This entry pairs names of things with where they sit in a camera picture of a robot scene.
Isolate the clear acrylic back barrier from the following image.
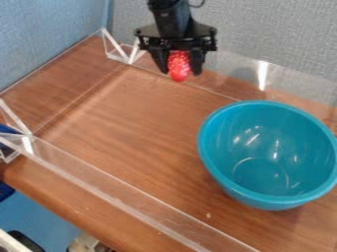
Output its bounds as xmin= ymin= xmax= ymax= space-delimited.
xmin=129 ymin=48 xmax=337 ymax=135

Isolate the blue plastic bowl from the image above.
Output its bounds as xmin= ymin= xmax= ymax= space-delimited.
xmin=197 ymin=100 xmax=337 ymax=211

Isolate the red strawberry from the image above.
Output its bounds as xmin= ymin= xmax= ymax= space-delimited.
xmin=167 ymin=51 xmax=191 ymax=82

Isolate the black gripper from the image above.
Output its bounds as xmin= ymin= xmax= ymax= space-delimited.
xmin=133 ymin=0 xmax=216 ymax=76

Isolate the clear acrylic front barrier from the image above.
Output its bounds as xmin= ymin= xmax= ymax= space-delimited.
xmin=0 ymin=133 xmax=259 ymax=252

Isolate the clear acrylic corner bracket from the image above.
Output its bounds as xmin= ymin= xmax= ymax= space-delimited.
xmin=101 ymin=28 xmax=145 ymax=65

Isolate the clear acrylic barrier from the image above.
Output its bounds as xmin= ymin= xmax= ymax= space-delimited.
xmin=129 ymin=48 xmax=337 ymax=135
xmin=0 ymin=133 xmax=259 ymax=252

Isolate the black white object below table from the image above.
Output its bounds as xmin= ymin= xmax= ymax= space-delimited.
xmin=0 ymin=229 xmax=44 ymax=252

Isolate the black cable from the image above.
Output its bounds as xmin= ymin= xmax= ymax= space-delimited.
xmin=188 ymin=0 xmax=208 ymax=9

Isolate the blue object at left edge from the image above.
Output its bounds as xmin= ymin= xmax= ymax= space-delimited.
xmin=0 ymin=123 xmax=18 ymax=203

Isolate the clear acrylic left bracket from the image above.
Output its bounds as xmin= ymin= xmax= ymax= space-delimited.
xmin=0 ymin=98 xmax=34 ymax=163

